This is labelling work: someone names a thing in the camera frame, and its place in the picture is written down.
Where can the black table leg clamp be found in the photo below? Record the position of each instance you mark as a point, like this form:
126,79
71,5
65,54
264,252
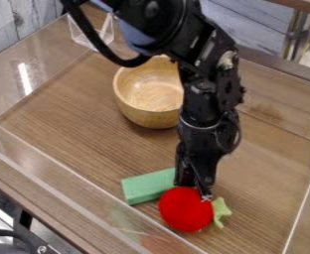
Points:
18,239

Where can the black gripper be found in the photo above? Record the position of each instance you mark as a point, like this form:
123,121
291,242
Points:
204,144

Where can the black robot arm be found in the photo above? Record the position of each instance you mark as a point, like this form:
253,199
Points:
172,28

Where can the metal chair frame background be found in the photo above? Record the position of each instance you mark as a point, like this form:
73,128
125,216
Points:
297,39

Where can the green rectangular block stick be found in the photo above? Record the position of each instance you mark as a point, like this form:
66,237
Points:
146,187

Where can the red felt strawberry toy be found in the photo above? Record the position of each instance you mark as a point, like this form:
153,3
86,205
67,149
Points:
188,213

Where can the wooden brown bowl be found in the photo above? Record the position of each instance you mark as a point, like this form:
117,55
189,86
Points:
149,93

